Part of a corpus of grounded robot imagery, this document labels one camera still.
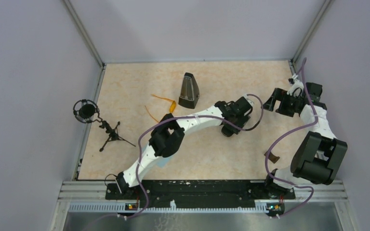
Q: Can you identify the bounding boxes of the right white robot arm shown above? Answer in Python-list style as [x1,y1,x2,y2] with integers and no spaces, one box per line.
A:
[263,81,348,198]

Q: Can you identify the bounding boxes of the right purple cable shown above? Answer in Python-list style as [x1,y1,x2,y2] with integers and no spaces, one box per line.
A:
[264,57,315,219]

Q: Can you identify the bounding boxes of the black microphone on tripod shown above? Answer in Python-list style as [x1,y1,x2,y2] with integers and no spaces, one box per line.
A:
[72,99,136,152]

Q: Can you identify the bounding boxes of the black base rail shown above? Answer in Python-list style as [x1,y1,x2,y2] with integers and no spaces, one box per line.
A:
[105,180,296,209]

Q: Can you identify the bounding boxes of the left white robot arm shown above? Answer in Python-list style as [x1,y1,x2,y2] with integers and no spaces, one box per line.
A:
[116,96,254,199]

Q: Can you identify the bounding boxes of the orange sunglasses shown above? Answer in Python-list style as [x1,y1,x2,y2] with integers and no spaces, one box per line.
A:
[144,94,177,123]

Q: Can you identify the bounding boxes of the small brown holder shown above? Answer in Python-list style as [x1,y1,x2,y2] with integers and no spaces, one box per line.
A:
[264,152,280,164]

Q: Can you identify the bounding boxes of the black glasses case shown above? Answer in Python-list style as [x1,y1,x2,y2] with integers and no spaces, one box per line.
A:
[221,123,240,138]

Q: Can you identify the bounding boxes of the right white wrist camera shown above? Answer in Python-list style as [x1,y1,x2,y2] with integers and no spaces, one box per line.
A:
[287,74,304,97]

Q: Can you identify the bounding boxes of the blue cleaning cloth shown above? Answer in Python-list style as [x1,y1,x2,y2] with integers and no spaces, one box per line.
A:
[140,144,171,169]

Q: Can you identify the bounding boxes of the black metronome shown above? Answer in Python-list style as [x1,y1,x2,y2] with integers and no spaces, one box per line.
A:
[178,72,200,109]

